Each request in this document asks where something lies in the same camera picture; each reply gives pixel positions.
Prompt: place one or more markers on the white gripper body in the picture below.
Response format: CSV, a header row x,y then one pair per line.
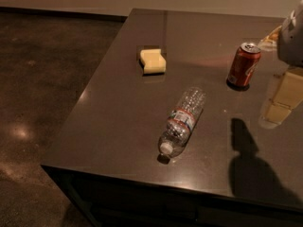
x,y
292,43

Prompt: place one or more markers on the clear plastic water bottle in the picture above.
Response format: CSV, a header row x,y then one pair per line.
x,y
181,122

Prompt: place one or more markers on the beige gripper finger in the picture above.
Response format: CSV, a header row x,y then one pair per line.
x,y
269,42
284,94

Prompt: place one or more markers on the yellow sponge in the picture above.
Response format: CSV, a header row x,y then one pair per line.
x,y
153,61

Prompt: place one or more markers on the dark cabinet under table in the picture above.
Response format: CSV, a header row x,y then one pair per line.
x,y
109,202

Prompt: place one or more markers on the red soda can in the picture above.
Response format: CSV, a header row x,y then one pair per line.
x,y
243,66

